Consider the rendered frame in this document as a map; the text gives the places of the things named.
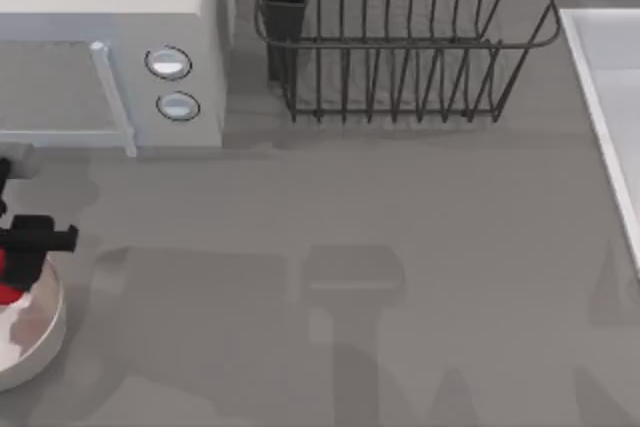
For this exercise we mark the red object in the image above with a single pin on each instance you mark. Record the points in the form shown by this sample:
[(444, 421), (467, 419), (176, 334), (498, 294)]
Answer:
[(6, 292)]

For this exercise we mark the white round bowl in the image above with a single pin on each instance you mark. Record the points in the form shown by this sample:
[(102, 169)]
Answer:
[(42, 327)]

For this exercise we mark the microwave oven door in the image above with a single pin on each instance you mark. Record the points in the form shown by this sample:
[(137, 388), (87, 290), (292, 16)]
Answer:
[(45, 87)]

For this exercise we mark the small round microwave knob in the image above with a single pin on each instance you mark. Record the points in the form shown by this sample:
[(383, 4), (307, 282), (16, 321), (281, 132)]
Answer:
[(178, 106)]

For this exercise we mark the large round microwave knob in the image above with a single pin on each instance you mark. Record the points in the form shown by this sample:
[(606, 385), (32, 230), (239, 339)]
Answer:
[(168, 63)]

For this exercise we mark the white sink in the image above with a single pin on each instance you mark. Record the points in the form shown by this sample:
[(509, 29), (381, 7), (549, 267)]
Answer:
[(607, 97)]

